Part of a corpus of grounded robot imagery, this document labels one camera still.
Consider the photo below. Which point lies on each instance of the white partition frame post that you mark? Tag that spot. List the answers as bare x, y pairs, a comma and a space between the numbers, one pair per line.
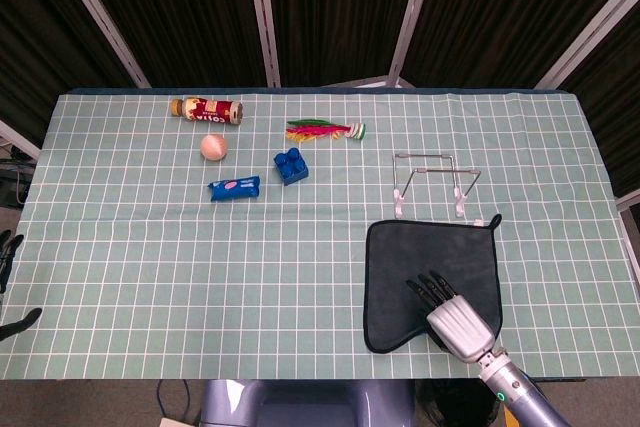
411, 17
100, 19
20, 139
265, 22
587, 32
630, 201

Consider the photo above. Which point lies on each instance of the black bag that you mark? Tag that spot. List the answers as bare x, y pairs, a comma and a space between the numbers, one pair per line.
450, 402

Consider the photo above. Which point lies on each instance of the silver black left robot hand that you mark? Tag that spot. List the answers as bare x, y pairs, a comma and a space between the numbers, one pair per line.
25, 319

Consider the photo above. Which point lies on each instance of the red coffee bottle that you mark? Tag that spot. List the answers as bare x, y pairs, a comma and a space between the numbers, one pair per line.
207, 111

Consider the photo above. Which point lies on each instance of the colourful feather shuttlecock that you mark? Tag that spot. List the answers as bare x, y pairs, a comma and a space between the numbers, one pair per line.
357, 130

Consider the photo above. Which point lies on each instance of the yellow strip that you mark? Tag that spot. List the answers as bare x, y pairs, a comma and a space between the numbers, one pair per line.
510, 419

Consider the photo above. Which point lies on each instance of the blue toy brick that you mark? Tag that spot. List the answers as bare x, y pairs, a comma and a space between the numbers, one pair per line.
291, 169

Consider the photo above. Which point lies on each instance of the blue snack packet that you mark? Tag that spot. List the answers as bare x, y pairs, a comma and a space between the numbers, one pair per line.
234, 189

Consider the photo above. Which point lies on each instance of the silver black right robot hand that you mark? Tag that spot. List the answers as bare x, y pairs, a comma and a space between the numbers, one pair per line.
457, 327

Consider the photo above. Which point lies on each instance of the black and blue towel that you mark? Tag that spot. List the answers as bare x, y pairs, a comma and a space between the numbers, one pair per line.
400, 257

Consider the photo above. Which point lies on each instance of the purple robot torso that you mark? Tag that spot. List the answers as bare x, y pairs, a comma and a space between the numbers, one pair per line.
300, 402

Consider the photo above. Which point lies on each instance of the pink ball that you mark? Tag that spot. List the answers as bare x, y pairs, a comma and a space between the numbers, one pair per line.
214, 147

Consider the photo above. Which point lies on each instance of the green checked tablecloth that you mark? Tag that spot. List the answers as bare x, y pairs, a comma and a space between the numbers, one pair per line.
200, 272

